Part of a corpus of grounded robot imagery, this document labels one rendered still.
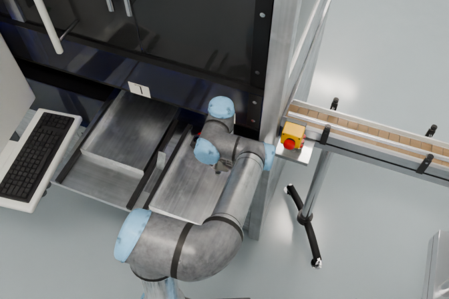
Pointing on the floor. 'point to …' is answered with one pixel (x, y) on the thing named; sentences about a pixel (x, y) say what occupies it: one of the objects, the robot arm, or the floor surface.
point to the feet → (306, 226)
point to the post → (277, 73)
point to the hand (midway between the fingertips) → (216, 165)
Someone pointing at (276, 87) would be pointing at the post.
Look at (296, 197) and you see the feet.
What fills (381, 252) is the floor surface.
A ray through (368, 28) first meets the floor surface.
